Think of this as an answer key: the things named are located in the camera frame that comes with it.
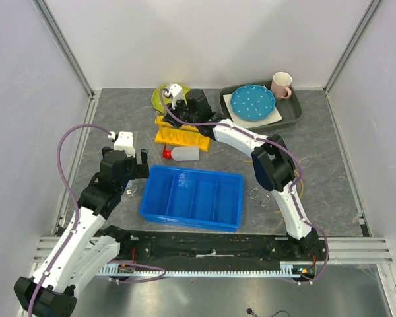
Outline yellow test tube rack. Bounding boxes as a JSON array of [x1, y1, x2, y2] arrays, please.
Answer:
[[154, 115, 210, 152]]

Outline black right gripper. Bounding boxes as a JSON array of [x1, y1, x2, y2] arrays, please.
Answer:
[[163, 97, 199, 129]]

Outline white cable duct strip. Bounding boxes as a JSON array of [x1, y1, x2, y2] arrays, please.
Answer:
[[96, 262, 315, 279]]

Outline round glass flask white stopper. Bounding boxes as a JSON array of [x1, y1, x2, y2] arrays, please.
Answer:
[[125, 180, 138, 195]]

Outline tan rubber tube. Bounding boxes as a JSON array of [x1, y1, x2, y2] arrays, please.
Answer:
[[244, 159, 305, 215]]

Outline blue divided plastic bin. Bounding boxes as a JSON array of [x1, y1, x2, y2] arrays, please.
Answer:
[[139, 165, 244, 232]]

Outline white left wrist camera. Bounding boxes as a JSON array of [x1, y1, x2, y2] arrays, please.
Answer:
[[113, 131, 135, 157]]

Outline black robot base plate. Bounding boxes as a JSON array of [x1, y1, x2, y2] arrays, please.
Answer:
[[85, 226, 331, 272]]

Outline pink mug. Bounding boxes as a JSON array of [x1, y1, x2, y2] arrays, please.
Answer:
[[271, 72, 292, 100]]

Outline blue polka dot plate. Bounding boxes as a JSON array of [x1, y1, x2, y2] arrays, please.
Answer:
[[230, 84, 276, 122]]

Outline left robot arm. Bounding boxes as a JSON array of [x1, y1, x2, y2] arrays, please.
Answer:
[[14, 147, 149, 316]]

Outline dark grey tray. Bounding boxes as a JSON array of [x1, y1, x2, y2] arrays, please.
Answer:
[[219, 84, 302, 132]]

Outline green polka dot plate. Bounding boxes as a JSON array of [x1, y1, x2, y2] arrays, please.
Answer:
[[151, 83, 191, 114]]

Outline metal crucible tongs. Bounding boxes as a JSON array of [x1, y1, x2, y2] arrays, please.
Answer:
[[249, 186, 271, 207]]

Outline white square board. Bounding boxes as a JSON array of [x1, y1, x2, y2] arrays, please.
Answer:
[[223, 85, 282, 129]]

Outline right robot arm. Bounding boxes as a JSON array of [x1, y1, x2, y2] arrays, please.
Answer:
[[158, 84, 320, 260]]

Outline white wash bottle red cap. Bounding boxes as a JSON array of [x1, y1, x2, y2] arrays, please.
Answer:
[[162, 143, 200, 162]]

